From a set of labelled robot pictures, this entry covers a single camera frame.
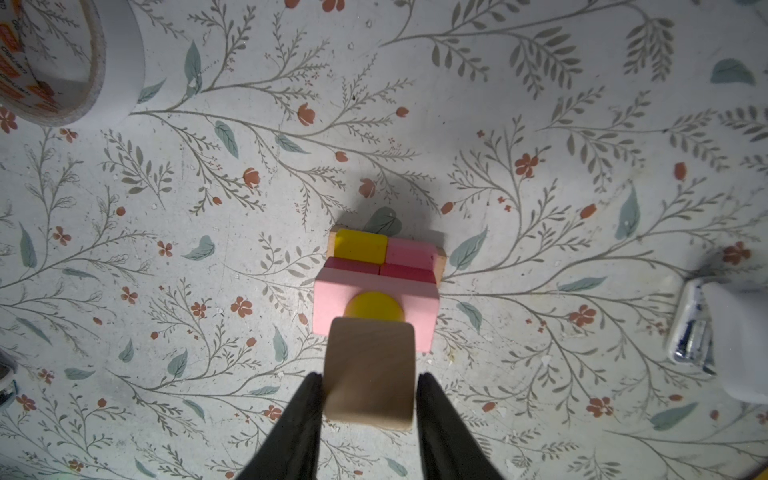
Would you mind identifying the yellow cylinder block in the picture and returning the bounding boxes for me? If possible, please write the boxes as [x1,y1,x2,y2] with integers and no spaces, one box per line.
[344,291,405,322]

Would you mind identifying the light pink rectangular block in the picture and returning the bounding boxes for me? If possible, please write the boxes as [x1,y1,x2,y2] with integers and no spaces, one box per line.
[312,267,440,353]

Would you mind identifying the small magenta cube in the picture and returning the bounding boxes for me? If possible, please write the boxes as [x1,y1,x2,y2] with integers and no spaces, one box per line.
[324,257,380,275]

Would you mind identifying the roll of clear tape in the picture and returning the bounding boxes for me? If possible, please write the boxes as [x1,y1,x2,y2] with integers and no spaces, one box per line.
[1,1,145,128]

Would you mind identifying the white mini stapler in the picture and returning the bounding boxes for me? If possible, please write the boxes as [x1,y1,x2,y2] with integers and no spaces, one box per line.
[665,277,767,405]

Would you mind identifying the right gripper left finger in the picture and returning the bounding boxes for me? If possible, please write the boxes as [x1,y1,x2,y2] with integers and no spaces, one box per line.
[236,373,324,480]

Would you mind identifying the plain wood rectangular block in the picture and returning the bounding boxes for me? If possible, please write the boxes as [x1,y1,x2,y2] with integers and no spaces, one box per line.
[433,247,447,285]

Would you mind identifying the plain wood cylinder block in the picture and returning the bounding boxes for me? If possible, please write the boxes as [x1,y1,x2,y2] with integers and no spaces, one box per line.
[323,317,416,430]

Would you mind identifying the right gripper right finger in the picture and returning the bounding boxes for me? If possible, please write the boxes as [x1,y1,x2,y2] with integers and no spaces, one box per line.
[416,373,502,479]

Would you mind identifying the yellow rectangular block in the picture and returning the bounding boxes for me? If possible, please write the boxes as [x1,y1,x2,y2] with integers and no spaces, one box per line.
[332,228,388,265]

